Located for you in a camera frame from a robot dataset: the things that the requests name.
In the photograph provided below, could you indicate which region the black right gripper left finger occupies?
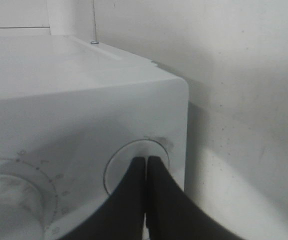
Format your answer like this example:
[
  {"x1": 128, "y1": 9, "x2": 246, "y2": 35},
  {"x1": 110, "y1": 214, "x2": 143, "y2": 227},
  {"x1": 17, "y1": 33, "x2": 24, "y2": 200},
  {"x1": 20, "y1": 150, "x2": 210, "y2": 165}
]
[{"x1": 62, "y1": 157, "x2": 146, "y2": 240}]

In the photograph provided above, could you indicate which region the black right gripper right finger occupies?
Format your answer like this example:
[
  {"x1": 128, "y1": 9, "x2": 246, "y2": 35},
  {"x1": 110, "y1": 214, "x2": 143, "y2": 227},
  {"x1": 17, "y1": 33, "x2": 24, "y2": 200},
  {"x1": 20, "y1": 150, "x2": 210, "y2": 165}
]
[{"x1": 146, "y1": 156, "x2": 240, "y2": 240}]

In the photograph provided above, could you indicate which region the white round door button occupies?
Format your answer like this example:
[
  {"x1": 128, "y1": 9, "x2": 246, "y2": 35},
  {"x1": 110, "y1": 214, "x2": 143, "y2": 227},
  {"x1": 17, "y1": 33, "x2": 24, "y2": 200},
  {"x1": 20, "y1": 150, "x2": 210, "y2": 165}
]
[{"x1": 103, "y1": 139, "x2": 170, "y2": 195}]

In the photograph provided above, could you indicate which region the white microwave knob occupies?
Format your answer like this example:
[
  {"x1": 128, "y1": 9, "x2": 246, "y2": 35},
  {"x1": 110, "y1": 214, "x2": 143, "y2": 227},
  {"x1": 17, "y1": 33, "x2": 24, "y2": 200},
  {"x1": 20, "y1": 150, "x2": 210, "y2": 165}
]
[{"x1": 0, "y1": 174, "x2": 45, "y2": 240}]

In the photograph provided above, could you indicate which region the white microwave oven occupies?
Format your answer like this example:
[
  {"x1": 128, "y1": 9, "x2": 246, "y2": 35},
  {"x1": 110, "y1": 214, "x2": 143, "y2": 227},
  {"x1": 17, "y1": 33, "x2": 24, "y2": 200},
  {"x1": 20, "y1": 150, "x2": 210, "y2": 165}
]
[{"x1": 0, "y1": 35, "x2": 189, "y2": 240}]

